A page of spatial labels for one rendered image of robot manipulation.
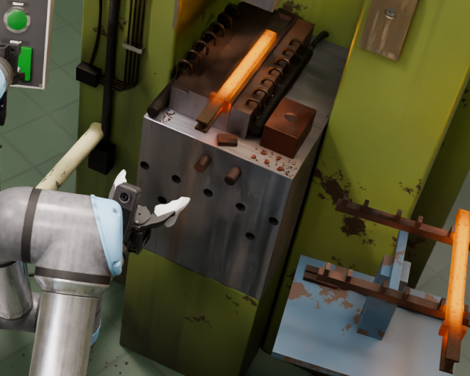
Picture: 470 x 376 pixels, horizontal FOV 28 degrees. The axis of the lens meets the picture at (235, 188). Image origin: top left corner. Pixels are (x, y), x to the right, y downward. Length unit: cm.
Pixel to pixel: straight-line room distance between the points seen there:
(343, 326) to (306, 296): 11
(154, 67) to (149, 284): 61
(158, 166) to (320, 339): 56
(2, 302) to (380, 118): 96
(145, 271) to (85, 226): 115
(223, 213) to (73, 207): 88
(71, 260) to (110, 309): 154
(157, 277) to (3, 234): 116
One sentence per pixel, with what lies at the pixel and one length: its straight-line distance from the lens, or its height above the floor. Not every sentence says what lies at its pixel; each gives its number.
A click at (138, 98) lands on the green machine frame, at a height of 77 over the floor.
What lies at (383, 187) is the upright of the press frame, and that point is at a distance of 229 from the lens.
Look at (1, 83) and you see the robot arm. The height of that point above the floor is 125.
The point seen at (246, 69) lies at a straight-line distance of 221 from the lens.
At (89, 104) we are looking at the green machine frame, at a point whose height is 69.
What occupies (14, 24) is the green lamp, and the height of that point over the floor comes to 108.
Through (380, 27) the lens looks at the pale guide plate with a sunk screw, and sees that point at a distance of 202.
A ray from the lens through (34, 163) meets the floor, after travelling 336.
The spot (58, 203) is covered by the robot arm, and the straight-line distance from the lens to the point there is 143.
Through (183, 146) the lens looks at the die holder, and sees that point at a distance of 218.
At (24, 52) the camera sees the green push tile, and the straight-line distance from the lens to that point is 215.
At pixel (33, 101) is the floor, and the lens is 360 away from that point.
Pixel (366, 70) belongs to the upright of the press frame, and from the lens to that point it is 211.
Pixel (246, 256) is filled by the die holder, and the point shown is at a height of 61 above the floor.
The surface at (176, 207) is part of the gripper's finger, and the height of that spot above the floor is 100.
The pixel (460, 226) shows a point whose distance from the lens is 208.
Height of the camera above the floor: 235
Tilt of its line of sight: 45 degrees down
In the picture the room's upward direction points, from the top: 12 degrees clockwise
